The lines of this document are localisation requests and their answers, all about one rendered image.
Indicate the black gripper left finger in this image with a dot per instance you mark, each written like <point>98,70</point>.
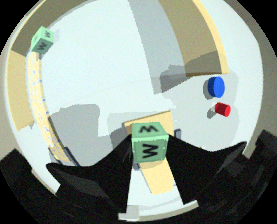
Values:
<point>109,178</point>

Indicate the blue cylinder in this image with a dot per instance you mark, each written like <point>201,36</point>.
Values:
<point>216,86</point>

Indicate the green letter cube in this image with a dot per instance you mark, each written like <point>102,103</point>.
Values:
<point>149,142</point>

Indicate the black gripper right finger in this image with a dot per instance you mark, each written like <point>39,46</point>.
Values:
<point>194,168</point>

